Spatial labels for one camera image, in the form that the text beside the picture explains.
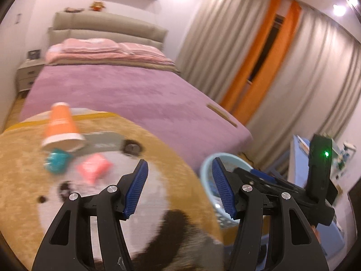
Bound panda pattern round rug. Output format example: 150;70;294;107
0;110;226;271

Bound orange curtain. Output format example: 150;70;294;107
220;0;282;110
238;1;302;119

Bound beige curtain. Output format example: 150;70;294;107
178;0;273;105
245;8;361;153

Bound orange paper cup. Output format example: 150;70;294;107
39;102;85;151

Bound pink pillows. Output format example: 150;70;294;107
45;45;181;71

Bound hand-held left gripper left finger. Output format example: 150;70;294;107
32;159;149;271

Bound beige padded headboard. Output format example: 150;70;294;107
49;11;168;48

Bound light blue plastic basket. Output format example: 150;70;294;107
200;152;254;228

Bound light blue desk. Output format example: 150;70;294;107
289;134;347;240

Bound teal packet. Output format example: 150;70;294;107
44;148;74;174

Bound dark window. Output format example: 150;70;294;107
248;14;285;85

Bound beige nightstand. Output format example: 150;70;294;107
15;58;47;92

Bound pink pillow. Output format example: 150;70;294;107
60;38;122;54
118;42;164;56

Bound books on desk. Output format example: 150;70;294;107
297;137;311;151

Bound bed with purple blanket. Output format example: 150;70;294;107
20;63;253;173

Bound pink packet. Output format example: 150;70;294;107
76;154;113;184

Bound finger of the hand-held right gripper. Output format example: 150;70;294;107
250;169;307;193
233;167;282;196

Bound person's right hand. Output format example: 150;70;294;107
310;224;321;245

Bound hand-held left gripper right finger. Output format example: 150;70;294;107
211;157;330;271

